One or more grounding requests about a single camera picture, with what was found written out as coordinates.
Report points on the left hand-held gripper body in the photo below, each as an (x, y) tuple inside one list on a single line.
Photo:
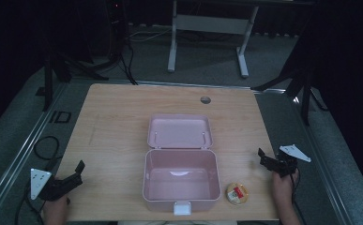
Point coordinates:
[(53, 187)]

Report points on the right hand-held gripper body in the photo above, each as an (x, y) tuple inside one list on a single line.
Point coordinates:
[(284, 161)]

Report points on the round yellow tin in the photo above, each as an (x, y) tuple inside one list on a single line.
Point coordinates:
[(237, 193)]

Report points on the pink plastic storage box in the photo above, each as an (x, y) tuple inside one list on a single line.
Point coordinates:
[(180, 165)]

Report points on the person's left hand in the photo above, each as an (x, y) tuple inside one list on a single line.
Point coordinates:
[(56, 210)]

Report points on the person's right hand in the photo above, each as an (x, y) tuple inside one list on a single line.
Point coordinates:
[(282, 187)]

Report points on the black tripod stand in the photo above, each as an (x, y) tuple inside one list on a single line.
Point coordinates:
[(66, 59), (298, 81)]

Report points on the black rectangular floor bracket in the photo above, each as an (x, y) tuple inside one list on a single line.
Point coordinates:
[(60, 116)]

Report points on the white desk frame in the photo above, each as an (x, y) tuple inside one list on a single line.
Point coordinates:
[(209, 34)]

